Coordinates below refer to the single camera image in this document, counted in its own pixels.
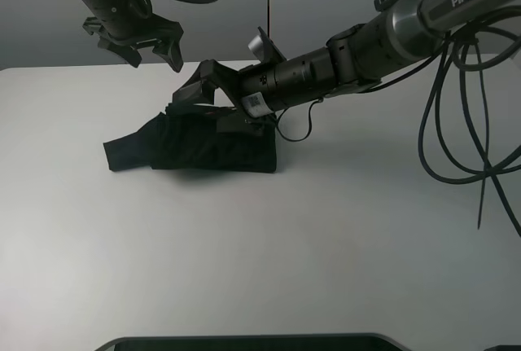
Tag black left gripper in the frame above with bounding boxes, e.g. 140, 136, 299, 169
83, 11, 184, 72

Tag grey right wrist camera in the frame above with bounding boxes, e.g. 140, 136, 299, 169
248, 27, 287, 64

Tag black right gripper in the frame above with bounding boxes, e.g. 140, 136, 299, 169
172, 59, 285, 138

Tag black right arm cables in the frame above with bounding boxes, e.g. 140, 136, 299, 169
418, 20, 521, 238

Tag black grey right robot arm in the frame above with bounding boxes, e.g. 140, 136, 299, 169
172, 0, 513, 122

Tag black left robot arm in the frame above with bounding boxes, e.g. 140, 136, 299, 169
82, 0, 183, 72

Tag black printed t-shirt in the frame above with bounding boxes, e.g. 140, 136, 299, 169
103, 105, 277, 173

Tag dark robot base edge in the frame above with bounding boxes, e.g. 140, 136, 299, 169
98, 333, 407, 350

